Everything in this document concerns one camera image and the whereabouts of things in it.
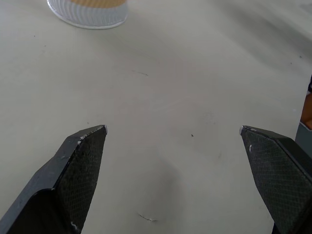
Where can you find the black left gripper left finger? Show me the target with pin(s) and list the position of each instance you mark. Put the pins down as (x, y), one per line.
(68, 185)

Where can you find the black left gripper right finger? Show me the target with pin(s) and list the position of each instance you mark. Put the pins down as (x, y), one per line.
(280, 175)

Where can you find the clear ribbed plastic container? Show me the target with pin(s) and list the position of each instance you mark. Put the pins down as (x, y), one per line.
(91, 12)

